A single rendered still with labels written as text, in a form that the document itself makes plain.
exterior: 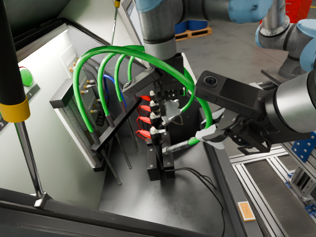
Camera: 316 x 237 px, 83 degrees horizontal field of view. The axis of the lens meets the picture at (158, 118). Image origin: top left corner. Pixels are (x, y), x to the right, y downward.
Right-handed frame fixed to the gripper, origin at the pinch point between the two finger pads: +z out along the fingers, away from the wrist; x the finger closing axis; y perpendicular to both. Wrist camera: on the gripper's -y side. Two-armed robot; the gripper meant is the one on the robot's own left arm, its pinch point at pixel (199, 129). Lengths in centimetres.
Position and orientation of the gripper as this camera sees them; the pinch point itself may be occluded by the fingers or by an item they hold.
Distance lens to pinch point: 44.5
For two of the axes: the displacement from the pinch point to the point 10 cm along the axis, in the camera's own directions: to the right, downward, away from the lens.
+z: -3.7, 2.7, 8.9
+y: 7.9, 6.0, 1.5
